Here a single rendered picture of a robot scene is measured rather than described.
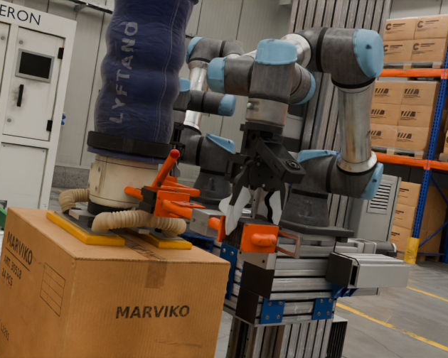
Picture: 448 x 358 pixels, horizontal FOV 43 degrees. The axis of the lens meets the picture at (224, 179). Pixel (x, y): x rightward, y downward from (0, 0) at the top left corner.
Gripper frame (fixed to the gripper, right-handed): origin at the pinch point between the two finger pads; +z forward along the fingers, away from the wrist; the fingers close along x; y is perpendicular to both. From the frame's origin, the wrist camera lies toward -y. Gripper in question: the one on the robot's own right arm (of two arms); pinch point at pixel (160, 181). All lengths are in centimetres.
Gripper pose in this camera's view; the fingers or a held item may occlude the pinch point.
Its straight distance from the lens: 195.3
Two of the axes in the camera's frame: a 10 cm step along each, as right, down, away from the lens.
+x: 8.3, 1.2, 5.5
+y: 5.3, 1.3, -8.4
